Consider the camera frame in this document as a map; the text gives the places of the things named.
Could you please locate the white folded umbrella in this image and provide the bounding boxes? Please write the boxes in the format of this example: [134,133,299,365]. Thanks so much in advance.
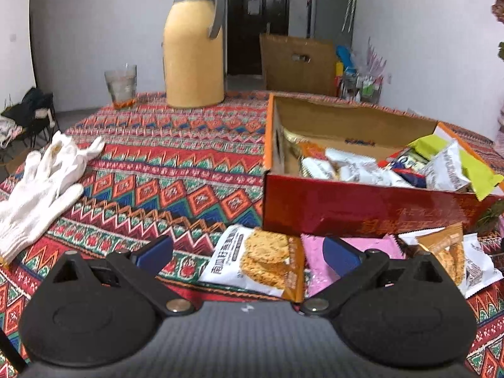
[342,0,358,34]

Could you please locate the glass cup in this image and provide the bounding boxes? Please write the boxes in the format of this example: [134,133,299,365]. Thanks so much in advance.
[104,64,138,110]

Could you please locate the wire storage cart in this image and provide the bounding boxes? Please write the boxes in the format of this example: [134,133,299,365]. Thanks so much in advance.
[341,73,384,103]

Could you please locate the pink snack packet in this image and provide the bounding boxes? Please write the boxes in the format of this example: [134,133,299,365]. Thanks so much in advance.
[301,233,406,299]

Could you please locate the white grey snack packet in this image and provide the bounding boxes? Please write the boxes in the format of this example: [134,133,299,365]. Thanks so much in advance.
[459,233,504,299]
[418,140,472,192]
[300,157,337,180]
[326,147,381,184]

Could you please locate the black folding chair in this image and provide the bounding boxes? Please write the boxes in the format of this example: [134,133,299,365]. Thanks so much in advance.
[0,87,60,158]

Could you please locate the patterned tablecloth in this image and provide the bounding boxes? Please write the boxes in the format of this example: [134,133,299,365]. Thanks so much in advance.
[0,90,504,378]

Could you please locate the yellow thermos jug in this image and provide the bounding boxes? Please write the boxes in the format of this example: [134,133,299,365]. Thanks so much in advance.
[163,0,226,109]

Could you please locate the dried rose bouquet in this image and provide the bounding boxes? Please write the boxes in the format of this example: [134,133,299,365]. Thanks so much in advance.
[488,0,504,61]

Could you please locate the dark door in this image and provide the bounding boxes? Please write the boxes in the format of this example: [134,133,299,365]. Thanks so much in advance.
[227,0,291,76]

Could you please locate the pink ceramic vase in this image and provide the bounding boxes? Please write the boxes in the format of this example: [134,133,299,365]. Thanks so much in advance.
[494,104,504,146]

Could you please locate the red cardboard box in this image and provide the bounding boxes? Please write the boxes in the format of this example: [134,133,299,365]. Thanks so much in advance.
[262,92,504,241]

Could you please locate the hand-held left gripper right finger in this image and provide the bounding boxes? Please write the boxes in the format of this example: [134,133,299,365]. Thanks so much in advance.
[299,235,452,317]

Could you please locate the blue plastic item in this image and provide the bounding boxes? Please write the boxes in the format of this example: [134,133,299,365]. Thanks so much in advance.
[336,45,357,75]

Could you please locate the green snack packet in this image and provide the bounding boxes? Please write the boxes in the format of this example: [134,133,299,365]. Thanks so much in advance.
[409,134,504,201]

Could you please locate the pile of clothes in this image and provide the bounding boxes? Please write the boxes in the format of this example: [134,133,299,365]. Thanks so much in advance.
[0,118,22,146]

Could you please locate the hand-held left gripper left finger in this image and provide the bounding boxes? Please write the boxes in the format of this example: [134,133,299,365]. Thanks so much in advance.
[50,235,198,317]

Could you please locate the purple dried grass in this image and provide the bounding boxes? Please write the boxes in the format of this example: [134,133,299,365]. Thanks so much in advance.
[364,37,388,77]

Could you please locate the grey refrigerator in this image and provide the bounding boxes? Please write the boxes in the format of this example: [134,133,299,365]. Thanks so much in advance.
[307,0,355,48]

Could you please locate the white cotton glove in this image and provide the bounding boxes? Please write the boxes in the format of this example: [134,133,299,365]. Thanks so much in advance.
[0,150,85,261]
[49,130,107,178]

